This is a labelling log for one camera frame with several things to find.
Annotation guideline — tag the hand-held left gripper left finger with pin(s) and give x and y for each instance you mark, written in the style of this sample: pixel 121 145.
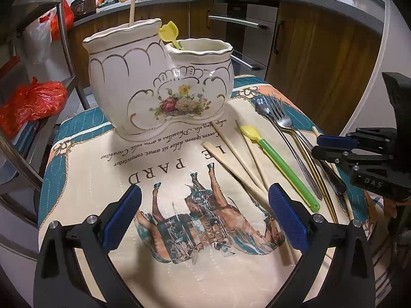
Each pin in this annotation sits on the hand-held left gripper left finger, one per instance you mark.
pixel 123 215

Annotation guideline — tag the printed horse tablecloth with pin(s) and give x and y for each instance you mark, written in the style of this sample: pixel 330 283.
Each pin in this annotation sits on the printed horse tablecloth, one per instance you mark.
pixel 96 183

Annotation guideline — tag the grey kitchen countertop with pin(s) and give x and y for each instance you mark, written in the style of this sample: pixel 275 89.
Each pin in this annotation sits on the grey kitchen countertop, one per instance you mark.
pixel 321 6

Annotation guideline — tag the small yellow spoon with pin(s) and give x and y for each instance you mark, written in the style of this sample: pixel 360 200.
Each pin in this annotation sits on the small yellow spoon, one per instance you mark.
pixel 168 32

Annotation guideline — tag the dark red rice cooker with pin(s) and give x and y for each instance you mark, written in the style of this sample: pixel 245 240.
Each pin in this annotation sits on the dark red rice cooker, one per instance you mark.
pixel 83 6

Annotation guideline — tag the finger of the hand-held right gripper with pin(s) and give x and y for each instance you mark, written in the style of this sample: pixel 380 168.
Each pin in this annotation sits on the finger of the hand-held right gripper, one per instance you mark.
pixel 334 155
pixel 335 141

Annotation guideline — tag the metal storage rack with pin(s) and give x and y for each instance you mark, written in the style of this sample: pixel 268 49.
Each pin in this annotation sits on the metal storage rack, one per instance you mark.
pixel 65 38

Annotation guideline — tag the wooden base cabinets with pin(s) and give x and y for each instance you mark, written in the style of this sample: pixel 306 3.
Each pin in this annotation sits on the wooden base cabinets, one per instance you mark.
pixel 321 54

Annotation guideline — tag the built-in oven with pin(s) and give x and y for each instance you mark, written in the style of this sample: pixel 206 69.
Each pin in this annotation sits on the built-in oven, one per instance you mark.
pixel 250 12

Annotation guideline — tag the white plastic bag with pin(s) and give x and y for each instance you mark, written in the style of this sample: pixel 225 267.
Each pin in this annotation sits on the white plastic bag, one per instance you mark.
pixel 38 38

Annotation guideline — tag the white floral ceramic utensil holder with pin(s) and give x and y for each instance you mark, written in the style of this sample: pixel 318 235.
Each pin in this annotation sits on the white floral ceramic utensil holder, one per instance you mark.
pixel 144 80

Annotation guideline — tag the small red plastic bag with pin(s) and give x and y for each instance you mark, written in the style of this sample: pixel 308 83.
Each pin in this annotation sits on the small red plastic bag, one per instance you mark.
pixel 62 16

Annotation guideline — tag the plastic wrapped bowl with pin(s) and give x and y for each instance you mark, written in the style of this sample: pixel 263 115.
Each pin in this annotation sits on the plastic wrapped bowl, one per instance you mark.
pixel 361 1

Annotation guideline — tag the large red plastic bag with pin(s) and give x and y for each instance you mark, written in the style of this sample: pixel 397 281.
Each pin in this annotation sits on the large red plastic bag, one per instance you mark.
pixel 32 102

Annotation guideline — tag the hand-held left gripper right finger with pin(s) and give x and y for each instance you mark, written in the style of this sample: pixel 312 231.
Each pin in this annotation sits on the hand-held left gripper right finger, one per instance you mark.
pixel 287 218

